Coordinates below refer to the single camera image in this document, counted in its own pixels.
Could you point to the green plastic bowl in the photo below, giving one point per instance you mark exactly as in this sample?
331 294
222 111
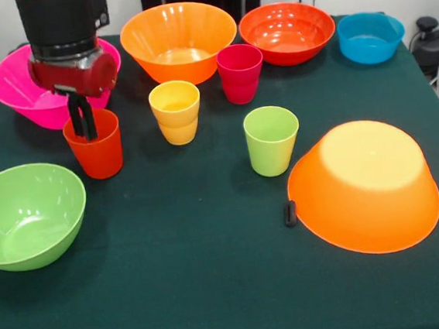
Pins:
25 206

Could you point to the crimson plastic cup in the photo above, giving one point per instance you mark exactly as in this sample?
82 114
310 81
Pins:
240 81

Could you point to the red plastic bowl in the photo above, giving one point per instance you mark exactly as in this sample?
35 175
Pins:
288 29

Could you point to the green plastic cup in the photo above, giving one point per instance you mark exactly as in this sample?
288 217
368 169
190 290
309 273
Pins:
272 147

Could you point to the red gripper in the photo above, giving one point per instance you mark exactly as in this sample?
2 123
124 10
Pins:
75 77

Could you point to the orange plastic bowl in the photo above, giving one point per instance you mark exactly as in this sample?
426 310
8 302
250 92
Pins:
362 197
177 32

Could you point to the red plastic cup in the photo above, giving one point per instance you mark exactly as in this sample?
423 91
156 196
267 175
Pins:
98 160

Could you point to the yellow plastic cup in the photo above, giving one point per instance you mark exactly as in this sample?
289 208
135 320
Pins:
176 118

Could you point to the small black finger pad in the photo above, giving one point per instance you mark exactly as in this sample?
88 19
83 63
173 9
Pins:
290 214

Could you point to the dark green tablecloth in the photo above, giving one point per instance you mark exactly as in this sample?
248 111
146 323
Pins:
232 295

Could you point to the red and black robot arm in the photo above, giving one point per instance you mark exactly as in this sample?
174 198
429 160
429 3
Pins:
58 20

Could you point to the pink plastic bowl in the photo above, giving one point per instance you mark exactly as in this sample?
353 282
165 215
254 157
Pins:
13 87

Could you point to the blue plastic bowl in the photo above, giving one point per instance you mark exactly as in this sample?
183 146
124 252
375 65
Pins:
371 41

